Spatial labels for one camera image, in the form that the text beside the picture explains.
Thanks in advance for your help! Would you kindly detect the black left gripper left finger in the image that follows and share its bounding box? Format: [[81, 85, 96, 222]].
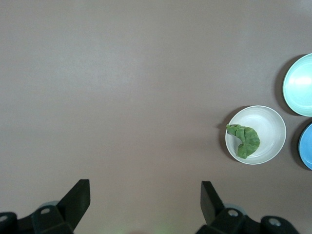
[[0, 179, 90, 234]]

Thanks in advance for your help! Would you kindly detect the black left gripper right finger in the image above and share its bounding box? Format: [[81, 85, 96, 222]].
[[195, 180, 300, 234]]

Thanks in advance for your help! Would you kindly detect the green lettuce leaf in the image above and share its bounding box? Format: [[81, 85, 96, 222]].
[[225, 123, 261, 159]]

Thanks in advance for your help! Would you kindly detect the beige round plate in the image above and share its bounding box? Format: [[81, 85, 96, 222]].
[[224, 105, 287, 166]]

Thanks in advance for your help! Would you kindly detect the blue round plate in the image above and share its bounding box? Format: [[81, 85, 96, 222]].
[[298, 122, 312, 171]]

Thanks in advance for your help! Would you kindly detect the pale green round plate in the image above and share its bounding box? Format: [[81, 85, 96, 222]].
[[282, 53, 312, 117]]

